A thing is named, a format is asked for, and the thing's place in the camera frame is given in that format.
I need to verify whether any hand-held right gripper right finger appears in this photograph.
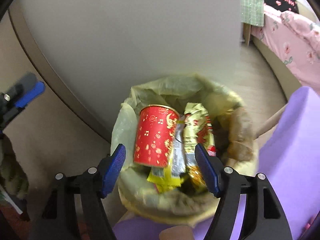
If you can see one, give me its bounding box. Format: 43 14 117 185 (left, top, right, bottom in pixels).
194 144 293 240

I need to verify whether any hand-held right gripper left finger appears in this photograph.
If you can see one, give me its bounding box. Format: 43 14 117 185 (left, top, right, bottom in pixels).
30 144 127 240

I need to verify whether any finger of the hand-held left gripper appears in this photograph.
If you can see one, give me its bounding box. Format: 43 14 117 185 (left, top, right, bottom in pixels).
0 72 46 130

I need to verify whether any red white stick packet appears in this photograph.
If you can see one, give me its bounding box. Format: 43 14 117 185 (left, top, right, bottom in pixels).
206 115 217 157

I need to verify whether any silver stick packet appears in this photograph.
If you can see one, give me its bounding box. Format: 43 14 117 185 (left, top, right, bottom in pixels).
171 121 187 179

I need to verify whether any gold red snack packet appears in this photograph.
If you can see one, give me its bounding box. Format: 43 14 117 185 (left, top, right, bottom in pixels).
182 102 213 193

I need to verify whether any yellow green snack packet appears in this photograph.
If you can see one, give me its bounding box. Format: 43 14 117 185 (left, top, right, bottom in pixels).
147 166 182 193

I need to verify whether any red paper cup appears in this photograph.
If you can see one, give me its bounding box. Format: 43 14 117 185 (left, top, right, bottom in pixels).
133 105 180 168

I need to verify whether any trash bin with yellow bag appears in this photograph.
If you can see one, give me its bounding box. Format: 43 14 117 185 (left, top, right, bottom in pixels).
110 73 259 227

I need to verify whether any person's right hand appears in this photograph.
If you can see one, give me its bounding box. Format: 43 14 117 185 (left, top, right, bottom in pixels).
159 226 194 240

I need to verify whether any person's left hand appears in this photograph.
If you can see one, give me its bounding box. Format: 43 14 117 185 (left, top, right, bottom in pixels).
0 135 28 200

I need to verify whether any dark red cloth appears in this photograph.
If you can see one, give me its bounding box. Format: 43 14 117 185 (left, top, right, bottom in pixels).
0 202 32 240

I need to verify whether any beige bed base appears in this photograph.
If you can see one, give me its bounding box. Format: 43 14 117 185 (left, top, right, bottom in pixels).
251 34 304 88

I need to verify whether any pink floral bed sheet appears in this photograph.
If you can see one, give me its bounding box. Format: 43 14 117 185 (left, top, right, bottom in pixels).
250 5 320 88

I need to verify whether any wooden nightstand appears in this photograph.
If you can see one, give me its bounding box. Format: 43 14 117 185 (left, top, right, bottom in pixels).
243 23 252 47

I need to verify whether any green checked cloth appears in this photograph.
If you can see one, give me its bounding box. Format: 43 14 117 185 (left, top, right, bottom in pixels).
239 0 265 27

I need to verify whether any beige headboard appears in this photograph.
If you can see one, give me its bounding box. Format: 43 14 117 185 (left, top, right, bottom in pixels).
296 0 320 23

